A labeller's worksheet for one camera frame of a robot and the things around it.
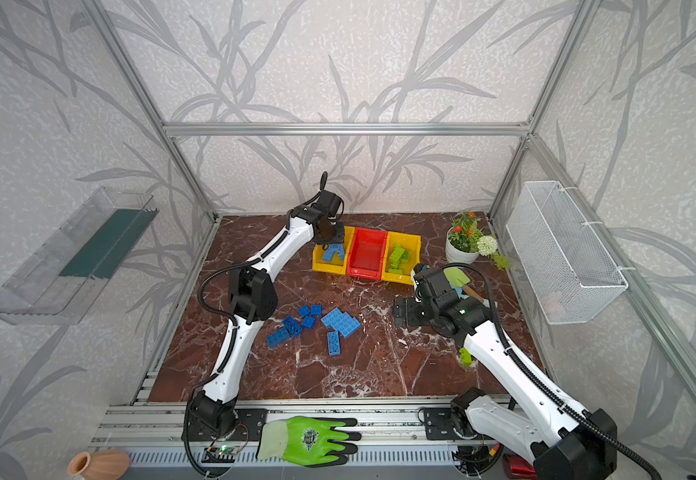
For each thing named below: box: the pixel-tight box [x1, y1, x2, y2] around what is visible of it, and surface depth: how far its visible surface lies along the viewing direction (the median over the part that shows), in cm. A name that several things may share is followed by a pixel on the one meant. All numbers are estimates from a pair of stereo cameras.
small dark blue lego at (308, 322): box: [302, 315, 316, 330], surface depth 92 cm
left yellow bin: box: [312, 226, 355, 276], surface depth 103 cm
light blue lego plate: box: [320, 307, 361, 337], surface depth 92 cm
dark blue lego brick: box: [283, 316, 303, 338], surface depth 91 cm
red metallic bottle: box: [503, 453, 537, 480], surface depth 66 cm
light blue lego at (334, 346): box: [327, 331, 341, 356], surface depth 87 cm
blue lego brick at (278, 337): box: [266, 327, 292, 348], surface depth 90 cm
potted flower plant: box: [445, 211, 510, 270], surface depth 97 cm
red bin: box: [346, 227, 388, 280], surface depth 106 cm
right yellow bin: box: [382, 231, 421, 286], surface depth 106 cm
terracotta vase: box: [67, 450, 131, 480], surface depth 61 cm
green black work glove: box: [256, 416, 362, 467], surface depth 72 cm
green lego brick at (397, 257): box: [388, 243, 411, 275], surface depth 104 cm
